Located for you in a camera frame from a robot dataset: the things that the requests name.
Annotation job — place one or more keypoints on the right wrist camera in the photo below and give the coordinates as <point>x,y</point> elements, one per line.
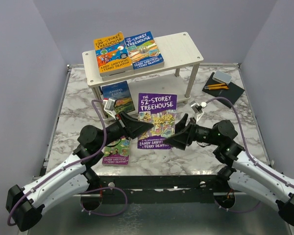
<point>198,109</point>

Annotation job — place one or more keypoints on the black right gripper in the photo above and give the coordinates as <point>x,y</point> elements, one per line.
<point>184,135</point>

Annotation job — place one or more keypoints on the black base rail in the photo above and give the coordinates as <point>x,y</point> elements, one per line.
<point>168,189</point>

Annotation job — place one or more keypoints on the small black mat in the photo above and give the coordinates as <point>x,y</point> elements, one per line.
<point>231,95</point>

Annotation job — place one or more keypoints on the Animal Farm book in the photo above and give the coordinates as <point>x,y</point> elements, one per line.
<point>121,93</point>

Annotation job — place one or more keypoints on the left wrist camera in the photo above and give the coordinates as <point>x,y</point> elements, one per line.
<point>109,107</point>

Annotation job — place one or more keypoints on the Little Women book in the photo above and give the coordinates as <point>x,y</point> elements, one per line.
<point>118,75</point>

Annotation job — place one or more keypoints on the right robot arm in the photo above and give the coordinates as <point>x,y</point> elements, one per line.
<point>243,172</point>

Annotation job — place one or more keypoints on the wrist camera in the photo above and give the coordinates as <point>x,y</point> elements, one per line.
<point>109,107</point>
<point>198,109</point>

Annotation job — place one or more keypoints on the grey white box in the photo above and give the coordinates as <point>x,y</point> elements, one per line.
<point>222,77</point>

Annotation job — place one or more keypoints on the blue treehouse book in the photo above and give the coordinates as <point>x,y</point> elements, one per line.
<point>144,52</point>

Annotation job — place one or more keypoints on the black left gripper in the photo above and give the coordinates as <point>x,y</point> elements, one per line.
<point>131,127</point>

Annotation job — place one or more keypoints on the large black mat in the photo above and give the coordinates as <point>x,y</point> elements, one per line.
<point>215,93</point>

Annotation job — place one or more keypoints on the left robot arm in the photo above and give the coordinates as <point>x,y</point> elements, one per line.
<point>26,205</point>

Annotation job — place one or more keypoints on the white two-tier shelf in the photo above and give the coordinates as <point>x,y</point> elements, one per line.
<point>181,61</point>

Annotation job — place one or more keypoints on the yellow 130-Storey Treehouse book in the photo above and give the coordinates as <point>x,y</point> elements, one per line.
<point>112,55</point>

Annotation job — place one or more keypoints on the purple 52-Storey Treehouse book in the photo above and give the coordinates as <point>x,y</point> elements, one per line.
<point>159,110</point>

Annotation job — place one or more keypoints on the purple green treehouse book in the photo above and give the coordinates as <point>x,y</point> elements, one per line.
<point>117,153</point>

